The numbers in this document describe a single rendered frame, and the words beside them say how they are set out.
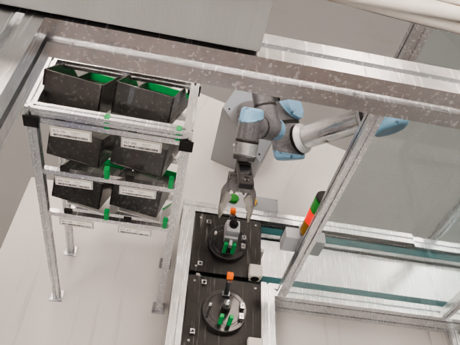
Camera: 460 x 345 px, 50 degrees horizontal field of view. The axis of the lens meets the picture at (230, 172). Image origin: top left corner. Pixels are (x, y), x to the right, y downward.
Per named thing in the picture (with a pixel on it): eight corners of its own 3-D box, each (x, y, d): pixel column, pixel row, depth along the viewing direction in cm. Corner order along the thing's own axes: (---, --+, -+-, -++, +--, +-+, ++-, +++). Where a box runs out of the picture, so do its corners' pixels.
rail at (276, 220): (180, 215, 189) (183, 197, 181) (400, 248, 198) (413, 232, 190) (179, 226, 185) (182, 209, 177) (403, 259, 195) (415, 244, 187)
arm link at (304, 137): (281, 129, 200) (409, 84, 162) (287, 165, 197) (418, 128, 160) (262, 126, 191) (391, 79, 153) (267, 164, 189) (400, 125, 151)
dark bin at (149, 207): (139, 168, 157) (143, 147, 155) (178, 180, 157) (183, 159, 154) (109, 204, 131) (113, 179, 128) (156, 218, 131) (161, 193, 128)
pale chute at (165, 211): (136, 202, 173) (139, 190, 173) (172, 213, 173) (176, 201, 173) (116, 210, 145) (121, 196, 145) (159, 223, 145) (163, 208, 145)
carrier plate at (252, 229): (194, 215, 179) (196, 211, 177) (259, 224, 181) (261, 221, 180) (188, 273, 162) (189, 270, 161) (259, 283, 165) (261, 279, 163)
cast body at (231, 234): (224, 226, 168) (227, 214, 163) (237, 228, 169) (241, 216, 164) (222, 247, 163) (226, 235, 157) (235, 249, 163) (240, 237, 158)
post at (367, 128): (276, 287, 164) (413, 18, 91) (285, 288, 164) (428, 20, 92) (276, 295, 162) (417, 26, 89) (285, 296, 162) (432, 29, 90)
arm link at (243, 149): (260, 145, 154) (235, 141, 153) (257, 159, 154) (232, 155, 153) (256, 144, 161) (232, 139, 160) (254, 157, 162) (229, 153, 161)
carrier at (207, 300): (187, 277, 161) (193, 256, 152) (259, 287, 164) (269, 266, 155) (180, 349, 145) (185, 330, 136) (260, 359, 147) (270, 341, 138)
